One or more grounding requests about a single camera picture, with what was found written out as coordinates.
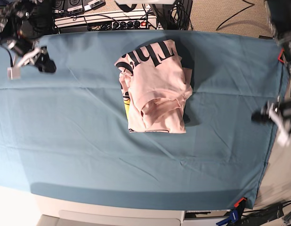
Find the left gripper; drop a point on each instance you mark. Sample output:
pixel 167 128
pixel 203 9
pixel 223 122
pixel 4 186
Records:
pixel 280 108

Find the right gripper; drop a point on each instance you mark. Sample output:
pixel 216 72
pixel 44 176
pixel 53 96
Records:
pixel 22 46

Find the pink T-shirt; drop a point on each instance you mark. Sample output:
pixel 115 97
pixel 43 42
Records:
pixel 155 87

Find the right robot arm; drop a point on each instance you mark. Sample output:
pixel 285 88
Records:
pixel 22 24

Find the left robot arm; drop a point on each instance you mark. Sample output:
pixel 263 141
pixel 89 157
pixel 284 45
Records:
pixel 279 19

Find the orange black clamp upper right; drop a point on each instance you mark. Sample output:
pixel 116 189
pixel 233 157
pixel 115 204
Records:
pixel 281 57

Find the teal table cloth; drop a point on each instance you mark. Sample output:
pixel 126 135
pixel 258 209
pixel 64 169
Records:
pixel 65 135

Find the white power strip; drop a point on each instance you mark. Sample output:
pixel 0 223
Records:
pixel 147 19

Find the orange blue clamp bottom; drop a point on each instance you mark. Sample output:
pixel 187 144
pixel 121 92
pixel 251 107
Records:
pixel 235 214

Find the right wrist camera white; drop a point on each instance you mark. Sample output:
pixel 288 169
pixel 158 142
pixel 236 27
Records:
pixel 28 58

